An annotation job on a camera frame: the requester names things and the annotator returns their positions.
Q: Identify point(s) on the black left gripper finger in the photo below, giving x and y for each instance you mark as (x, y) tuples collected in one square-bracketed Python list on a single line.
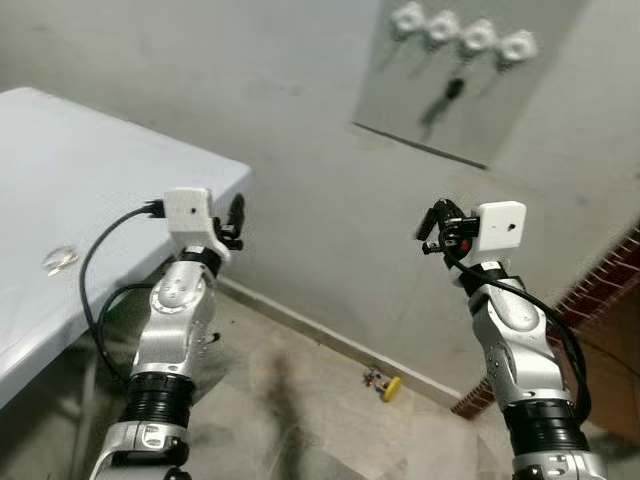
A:
[(237, 210)]

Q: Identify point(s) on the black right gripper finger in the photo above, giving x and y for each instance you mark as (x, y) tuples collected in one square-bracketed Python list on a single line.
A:
[(426, 222), (446, 206)]

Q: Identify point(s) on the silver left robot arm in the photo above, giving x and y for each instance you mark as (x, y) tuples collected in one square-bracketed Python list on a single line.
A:
[(175, 320)]

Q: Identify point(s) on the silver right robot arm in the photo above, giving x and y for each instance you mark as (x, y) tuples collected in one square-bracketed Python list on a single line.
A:
[(520, 340)]

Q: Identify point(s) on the black car key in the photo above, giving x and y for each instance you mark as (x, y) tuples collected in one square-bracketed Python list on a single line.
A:
[(454, 92)]

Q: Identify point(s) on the red brick ledge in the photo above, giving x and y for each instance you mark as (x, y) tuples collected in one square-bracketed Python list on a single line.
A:
[(600, 310)]

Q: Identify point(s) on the white plastic folding table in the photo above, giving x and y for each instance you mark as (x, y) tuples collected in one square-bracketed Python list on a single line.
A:
[(80, 170)]

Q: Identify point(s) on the small yellow floor toy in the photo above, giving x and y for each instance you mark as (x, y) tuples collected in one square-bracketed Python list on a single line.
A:
[(388, 388)]

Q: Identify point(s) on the silver key bunch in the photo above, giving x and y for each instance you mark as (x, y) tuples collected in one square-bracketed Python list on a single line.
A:
[(60, 260)]

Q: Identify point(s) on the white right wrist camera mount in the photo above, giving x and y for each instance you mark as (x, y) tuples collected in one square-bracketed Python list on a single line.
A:
[(500, 225)]

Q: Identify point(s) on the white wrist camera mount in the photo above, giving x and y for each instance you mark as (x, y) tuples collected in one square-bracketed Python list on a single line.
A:
[(500, 225), (188, 215)]

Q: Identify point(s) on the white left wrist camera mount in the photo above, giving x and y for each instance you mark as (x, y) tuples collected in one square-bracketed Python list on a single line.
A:
[(188, 215)]

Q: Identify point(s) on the grey wall hook panel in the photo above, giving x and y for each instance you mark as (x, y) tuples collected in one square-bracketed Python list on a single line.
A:
[(520, 110)]

